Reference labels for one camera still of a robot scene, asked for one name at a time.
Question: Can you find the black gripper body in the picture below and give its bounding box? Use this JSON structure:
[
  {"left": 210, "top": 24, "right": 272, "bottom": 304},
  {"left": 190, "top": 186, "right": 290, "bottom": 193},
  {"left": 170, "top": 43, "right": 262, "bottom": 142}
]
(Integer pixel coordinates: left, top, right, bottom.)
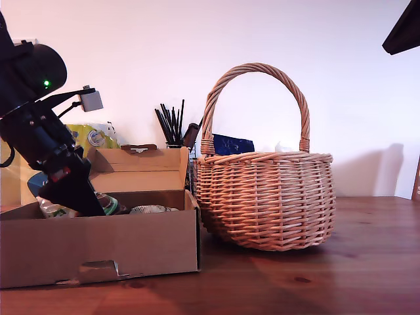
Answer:
[{"left": 0, "top": 100, "right": 78, "bottom": 171}]

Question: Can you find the white and green egg bag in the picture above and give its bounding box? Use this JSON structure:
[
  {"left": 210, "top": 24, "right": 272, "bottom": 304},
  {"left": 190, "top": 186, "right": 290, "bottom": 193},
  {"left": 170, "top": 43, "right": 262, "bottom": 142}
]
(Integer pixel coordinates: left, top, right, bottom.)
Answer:
[{"left": 38, "top": 192, "right": 129, "bottom": 219}]

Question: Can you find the pale Galaxy egg bag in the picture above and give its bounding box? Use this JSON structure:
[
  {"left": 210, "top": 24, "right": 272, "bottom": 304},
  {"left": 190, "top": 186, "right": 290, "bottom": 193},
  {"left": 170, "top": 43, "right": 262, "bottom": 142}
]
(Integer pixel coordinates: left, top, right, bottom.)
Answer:
[{"left": 129, "top": 203, "right": 180, "bottom": 215}]

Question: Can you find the blue Terry's egg bag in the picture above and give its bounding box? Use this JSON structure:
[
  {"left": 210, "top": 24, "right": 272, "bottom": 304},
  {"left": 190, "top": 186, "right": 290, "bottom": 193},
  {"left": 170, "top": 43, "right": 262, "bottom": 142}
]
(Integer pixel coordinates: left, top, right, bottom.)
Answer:
[{"left": 212, "top": 133, "right": 255, "bottom": 156}]

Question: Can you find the brown cardboard box with lid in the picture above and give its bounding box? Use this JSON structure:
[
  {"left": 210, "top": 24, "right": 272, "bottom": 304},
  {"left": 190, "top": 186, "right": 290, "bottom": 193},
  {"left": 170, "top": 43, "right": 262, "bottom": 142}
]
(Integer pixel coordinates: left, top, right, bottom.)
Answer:
[{"left": 0, "top": 143, "right": 203, "bottom": 289}]

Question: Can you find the yellow kitchen towel pack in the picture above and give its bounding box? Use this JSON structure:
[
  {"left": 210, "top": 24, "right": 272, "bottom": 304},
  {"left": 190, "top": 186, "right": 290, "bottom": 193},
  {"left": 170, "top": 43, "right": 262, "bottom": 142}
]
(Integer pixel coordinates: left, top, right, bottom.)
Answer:
[{"left": 0, "top": 123, "right": 121, "bottom": 207}]

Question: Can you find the thin black stick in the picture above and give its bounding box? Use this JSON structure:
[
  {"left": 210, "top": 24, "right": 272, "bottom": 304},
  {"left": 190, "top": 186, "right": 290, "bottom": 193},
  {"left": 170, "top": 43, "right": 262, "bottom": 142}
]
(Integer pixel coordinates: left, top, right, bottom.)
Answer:
[
  {"left": 154, "top": 110, "right": 170, "bottom": 146},
  {"left": 178, "top": 100, "right": 186, "bottom": 146},
  {"left": 159, "top": 104, "right": 175, "bottom": 146}
]

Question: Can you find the thin black camera cable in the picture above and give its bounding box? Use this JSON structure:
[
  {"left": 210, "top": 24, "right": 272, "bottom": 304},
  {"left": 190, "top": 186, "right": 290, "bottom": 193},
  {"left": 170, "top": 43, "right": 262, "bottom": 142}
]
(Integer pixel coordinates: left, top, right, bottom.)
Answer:
[{"left": 57, "top": 100, "right": 81, "bottom": 118}]

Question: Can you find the black looping arm cable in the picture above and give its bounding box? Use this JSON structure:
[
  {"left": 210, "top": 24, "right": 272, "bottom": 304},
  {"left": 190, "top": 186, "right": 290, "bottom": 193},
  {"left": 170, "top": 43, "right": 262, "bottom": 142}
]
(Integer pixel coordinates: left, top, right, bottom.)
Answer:
[{"left": 0, "top": 144, "right": 16, "bottom": 169}]

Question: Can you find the brown handled utensil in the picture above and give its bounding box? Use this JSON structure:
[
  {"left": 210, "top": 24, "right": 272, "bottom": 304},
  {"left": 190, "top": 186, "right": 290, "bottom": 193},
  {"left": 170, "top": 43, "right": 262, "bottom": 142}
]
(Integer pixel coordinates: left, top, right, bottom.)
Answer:
[{"left": 182, "top": 114, "right": 204, "bottom": 148}]

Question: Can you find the woven wicker basket with handle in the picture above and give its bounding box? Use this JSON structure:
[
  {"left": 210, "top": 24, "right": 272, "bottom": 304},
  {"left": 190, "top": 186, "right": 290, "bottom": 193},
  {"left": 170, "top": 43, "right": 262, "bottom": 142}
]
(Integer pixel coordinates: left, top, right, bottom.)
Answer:
[{"left": 196, "top": 62, "right": 337, "bottom": 253}]

